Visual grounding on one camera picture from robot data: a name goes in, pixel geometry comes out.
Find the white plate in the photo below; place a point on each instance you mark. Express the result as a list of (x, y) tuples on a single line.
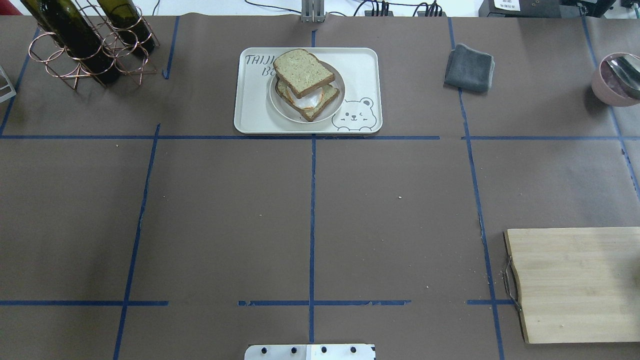
[(280, 106)]

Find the cream bear tray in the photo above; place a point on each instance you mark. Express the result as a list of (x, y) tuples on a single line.
[(361, 112)]

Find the fried egg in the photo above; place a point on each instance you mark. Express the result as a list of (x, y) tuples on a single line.
[(307, 102)]

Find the grey folded cloth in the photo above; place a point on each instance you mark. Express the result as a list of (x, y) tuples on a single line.
[(469, 69)]

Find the black computer box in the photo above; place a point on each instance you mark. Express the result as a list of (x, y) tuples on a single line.
[(552, 9)]

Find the wooden cutting board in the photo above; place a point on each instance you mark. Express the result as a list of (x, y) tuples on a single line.
[(576, 285)]

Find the pink bowl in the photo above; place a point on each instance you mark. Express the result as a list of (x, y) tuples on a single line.
[(608, 87)]

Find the dark green wine bottle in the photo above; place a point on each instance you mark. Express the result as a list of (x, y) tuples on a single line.
[(71, 30)]

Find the metal scoop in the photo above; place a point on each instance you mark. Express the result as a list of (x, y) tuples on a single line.
[(626, 69)]

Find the aluminium frame post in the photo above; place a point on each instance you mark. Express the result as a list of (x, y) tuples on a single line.
[(313, 11)]

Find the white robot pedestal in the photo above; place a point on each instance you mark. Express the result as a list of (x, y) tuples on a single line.
[(336, 351)]

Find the copper wire bottle rack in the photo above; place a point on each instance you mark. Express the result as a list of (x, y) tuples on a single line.
[(44, 50)]

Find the white wire cup rack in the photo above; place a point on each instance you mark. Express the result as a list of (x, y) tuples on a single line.
[(7, 89)]

